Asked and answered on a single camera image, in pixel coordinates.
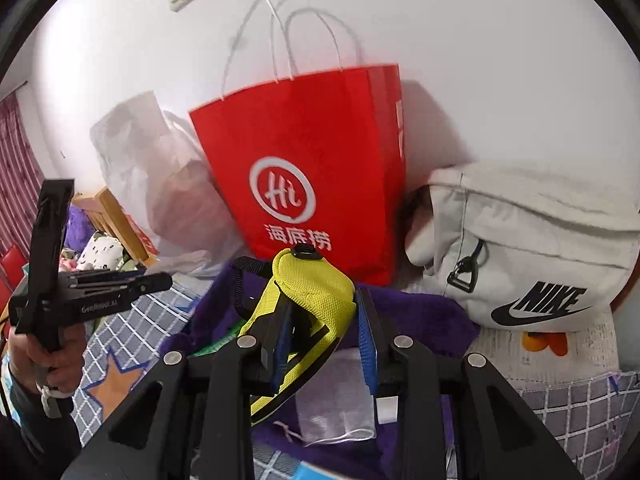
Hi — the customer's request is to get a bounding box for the red striped curtain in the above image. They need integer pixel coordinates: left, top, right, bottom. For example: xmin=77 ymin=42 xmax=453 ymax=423
xmin=0 ymin=95 xmax=46 ymax=261

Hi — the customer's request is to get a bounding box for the red chair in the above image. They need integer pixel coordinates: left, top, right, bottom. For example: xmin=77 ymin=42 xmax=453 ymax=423
xmin=0 ymin=245 xmax=30 ymax=286

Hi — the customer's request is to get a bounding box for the orange plush toy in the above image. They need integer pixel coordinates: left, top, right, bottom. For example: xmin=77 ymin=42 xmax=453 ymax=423
xmin=520 ymin=331 xmax=568 ymax=358

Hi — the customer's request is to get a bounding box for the white quilted mat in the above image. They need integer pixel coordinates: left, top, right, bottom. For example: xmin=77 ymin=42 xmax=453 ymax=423
xmin=475 ymin=305 xmax=621 ymax=381

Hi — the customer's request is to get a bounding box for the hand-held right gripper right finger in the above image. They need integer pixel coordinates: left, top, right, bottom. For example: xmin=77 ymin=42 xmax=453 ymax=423
xmin=356 ymin=287 xmax=583 ymax=480

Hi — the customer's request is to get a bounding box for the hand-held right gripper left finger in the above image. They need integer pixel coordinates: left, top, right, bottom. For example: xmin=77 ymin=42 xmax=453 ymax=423
xmin=60 ymin=305 xmax=301 ymax=480

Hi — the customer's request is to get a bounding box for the green cloth item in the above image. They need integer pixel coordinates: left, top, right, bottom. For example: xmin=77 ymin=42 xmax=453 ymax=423
xmin=192 ymin=327 xmax=246 ymax=358

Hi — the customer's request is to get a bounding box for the red paper bag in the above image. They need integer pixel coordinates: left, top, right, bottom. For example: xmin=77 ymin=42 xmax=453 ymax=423
xmin=220 ymin=0 xmax=407 ymax=288

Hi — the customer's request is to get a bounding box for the grey checked star bed sheet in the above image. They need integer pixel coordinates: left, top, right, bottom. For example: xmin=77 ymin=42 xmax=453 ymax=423
xmin=70 ymin=280 xmax=638 ymax=480

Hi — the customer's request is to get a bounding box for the wooden bed frame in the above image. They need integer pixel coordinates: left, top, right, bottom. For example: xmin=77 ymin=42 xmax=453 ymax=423
xmin=72 ymin=186 xmax=161 ymax=268

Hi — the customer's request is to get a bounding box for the white mesh drawstring bag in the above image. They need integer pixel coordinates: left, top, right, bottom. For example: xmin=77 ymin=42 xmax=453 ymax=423
xmin=292 ymin=347 xmax=377 ymax=447

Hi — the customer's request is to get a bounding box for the person's left forearm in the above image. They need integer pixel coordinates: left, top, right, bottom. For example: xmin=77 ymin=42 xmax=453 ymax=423
xmin=0 ymin=360 xmax=83 ymax=480

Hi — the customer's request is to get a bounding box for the person's left hand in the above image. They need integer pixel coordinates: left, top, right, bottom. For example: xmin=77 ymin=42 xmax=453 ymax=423
xmin=7 ymin=327 xmax=87 ymax=413

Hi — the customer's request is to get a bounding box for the purple fleece cloth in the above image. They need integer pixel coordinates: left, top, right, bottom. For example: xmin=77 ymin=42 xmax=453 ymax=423
xmin=162 ymin=257 xmax=481 ymax=480

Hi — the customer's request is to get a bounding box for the white spotted plush toy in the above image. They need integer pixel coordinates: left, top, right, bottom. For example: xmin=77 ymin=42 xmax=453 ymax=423
xmin=75 ymin=236 xmax=132 ymax=272

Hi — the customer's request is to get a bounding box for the purple plush toy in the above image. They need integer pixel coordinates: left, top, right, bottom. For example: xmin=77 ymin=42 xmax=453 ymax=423
xmin=65 ymin=205 xmax=96 ymax=251

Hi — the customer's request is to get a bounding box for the white plastic bag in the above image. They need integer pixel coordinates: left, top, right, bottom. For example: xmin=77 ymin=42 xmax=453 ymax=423
xmin=90 ymin=91 xmax=246 ymax=277

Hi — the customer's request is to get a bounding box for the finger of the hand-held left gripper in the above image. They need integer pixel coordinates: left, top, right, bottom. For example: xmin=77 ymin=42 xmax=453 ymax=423
xmin=62 ymin=269 xmax=173 ymax=295

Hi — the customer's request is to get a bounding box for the yellow pouch with black strap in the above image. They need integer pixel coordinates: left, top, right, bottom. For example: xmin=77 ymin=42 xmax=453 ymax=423
xmin=232 ymin=242 xmax=357 ymax=423

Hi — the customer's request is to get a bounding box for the cream canvas backpack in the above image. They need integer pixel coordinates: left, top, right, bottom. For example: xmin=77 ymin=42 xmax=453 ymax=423
xmin=404 ymin=161 xmax=640 ymax=333

